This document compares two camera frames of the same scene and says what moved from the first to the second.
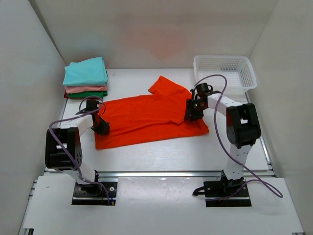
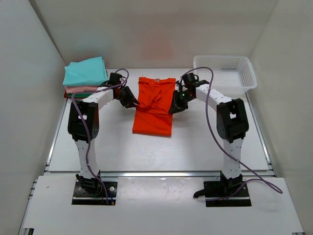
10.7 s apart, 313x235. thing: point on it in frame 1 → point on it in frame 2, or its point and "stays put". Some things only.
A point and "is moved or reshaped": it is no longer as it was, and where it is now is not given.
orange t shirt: [157, 116] is moved or reshaped
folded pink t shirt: [69, 89] stays put
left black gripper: [105, 126] → [127, 103]
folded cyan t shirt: [89, 72] stays put
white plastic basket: [237, 71] stays put
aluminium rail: [177, 174] stays put
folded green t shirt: [86, 94] stays put
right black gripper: [190, 114] → [176, 105]
